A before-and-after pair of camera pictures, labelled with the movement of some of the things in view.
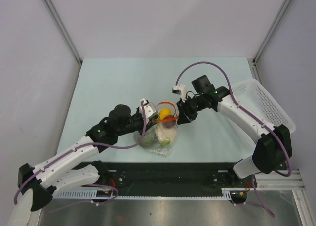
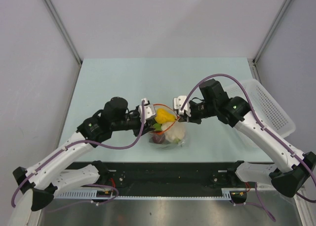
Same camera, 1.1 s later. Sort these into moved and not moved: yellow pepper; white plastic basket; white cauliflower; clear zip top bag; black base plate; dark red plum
Moved: dark red plum; clear zip top bag; yellow pepper; white cauliflower
Not moved: white plastic basket; black base plate
